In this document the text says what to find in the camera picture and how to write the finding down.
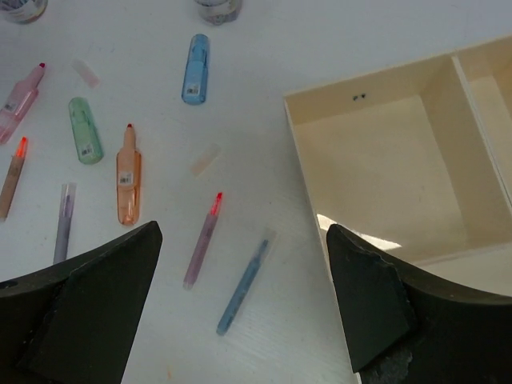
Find clear orange cap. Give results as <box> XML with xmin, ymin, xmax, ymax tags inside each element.
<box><xmin>190</xmin><ymin>143</ymin><xmax>221</xmax><ymax>176</ymax></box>

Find beige slim orange-tip pen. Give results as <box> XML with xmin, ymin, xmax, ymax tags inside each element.
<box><xmin>0</xmin><ymin>136</ymin><xmax>29</xmax><ymax>222</ymax></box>

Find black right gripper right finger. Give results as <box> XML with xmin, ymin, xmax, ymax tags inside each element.
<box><xmin>326</xmin><ymin>225</ymin><xmax>511</xmax><ymax>383</ymax></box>

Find orange chunky highlighter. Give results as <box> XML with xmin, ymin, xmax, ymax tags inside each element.
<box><xmin>116</xmin><ymin>124</ymin><xmax>142</xmax><ymax>226</ymax></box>

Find clear pink cap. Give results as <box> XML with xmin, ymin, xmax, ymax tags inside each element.
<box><xmin>71</xmin><ymin>59</ymin><xmax>100</xmax><ymax>88</ymax></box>

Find pink chunky highlighter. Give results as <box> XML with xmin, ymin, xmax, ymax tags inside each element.
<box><xmin>1</xmin><ymin>62</ymin><xmax>46</xmax><ymax>144</ymax></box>

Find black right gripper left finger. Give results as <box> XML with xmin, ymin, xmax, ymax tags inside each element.
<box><xmin>1</xmin><ymin>221</ymin><xmax>162</xmax><ymax>383</ymax></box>

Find blue slim capped pen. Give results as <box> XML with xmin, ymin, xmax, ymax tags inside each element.
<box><xmin>216</xmin><ymin>228</ymin><xmax>277</xmax><ymax>336</ymax></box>

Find clear jar purple beads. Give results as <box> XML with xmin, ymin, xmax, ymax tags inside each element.
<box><xmin>195</xmin><ymin>0</ymin><xmax>243</xmax><ymax>26</ymax></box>

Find pink slim red-tip pen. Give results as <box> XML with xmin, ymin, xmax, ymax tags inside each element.
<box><xmin>183</xmin><ymin>192</ymin><xmax>223</xmax><ymax>290</ymax></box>

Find blue chunky highlighter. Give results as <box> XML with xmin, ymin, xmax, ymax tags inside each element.
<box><xmin>182</xmin><ymin>34</ymin><xmax>210</xmax><ymax>105</ymax></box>

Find green chunky highlighter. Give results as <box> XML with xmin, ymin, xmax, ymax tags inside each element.
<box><xmin>68</xmin><ymin>97</ymin><xmax>103</xmax><ymax>165</ymax></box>

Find clear jar blue beads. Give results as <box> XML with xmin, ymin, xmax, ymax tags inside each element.
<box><xmin>1</xmin><ymin>0</ymin><xmax>48</xmax><ymax>24</ymax></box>

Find cream wooden divided tray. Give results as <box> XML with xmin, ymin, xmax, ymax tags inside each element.
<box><xmin>284</xmin><ymin>37</ymin><xmax>511</xmax><ymax>264</ymax></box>

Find purple slim capped pen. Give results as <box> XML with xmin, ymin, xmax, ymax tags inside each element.
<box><xmin>53</xmin><ymin>182</ymin><xmax>77</xmax><ymax>265</ymax></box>

